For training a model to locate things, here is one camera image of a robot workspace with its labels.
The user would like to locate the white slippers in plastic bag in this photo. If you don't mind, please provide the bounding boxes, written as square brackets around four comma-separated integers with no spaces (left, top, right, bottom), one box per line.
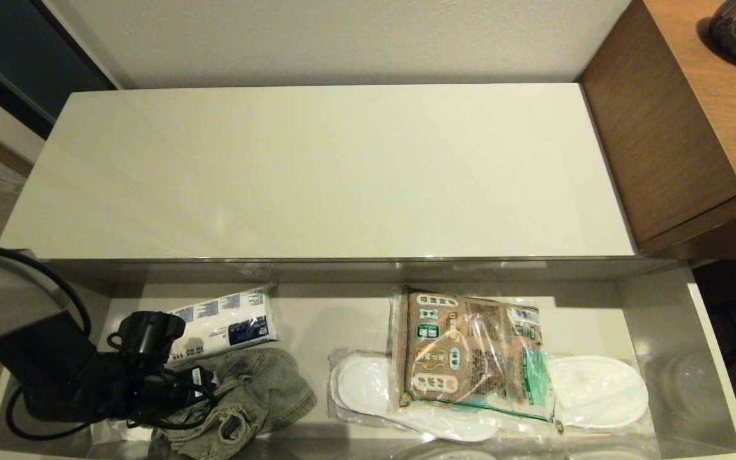
[328,348,503,443]
[544,353,654,431]

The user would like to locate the beige glossy cabinet drawer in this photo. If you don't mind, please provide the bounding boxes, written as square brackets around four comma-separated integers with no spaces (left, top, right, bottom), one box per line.
[0,257,736,460]

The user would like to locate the white tissue pack blue print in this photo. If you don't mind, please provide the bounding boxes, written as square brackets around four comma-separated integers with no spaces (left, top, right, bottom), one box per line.
[165,287,279,366]

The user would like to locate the beige glossy low cabinet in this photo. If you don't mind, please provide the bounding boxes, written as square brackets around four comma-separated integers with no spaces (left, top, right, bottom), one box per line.
[0,84,638,261]

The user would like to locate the dark glass door panel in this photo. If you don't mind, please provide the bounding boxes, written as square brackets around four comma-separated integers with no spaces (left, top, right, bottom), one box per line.
[0,0,119,138]

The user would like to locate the brown rice bag green print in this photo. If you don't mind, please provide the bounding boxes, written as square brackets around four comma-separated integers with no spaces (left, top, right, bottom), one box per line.
[388,286,557,424]

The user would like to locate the brown wooden desk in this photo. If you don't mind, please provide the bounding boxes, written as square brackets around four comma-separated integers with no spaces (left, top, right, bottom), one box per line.
[578,0,736,261]

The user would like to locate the grey washed denim jeans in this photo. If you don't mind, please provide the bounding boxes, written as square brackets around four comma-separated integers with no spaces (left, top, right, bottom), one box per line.
[151,347,318,459]

